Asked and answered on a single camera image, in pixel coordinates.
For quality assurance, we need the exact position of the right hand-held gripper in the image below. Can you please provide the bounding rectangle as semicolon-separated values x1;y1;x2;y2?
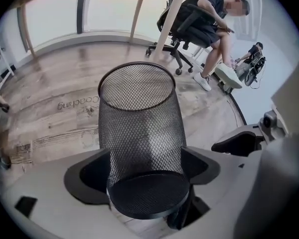
210;55;299;239

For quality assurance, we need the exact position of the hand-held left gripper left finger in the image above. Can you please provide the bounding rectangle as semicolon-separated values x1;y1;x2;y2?
63;147;111;205

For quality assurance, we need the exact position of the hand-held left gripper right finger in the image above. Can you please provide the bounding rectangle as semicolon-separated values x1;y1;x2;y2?
181;145;221;185

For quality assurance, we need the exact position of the black mesh wastebasket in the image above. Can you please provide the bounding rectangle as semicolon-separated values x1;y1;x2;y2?
97;61;191;220

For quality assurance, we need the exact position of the white shelf frame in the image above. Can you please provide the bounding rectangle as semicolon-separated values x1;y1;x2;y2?
0;44;16;85

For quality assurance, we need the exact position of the light wooden table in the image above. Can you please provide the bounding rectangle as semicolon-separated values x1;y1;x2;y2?
4;0;219;62

